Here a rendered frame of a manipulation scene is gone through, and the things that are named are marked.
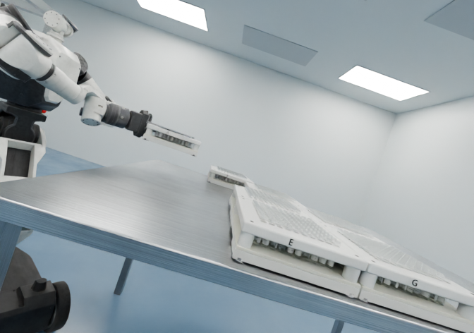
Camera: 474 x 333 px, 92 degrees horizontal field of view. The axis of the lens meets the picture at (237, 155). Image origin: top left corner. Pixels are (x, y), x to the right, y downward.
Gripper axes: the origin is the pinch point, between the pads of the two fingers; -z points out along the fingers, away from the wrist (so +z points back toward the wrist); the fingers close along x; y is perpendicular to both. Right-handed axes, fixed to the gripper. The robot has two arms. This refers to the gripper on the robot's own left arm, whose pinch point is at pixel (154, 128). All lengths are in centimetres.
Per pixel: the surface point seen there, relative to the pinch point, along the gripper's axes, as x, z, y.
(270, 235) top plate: 12, -51, 78
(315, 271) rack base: 16, -61, 77
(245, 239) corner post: 15, -47, 77
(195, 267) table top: 20, -40, 81
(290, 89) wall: -157, -123, -339
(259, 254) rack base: 16, -50, 78
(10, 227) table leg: 23, -8, 79
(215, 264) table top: 19, -43, 81
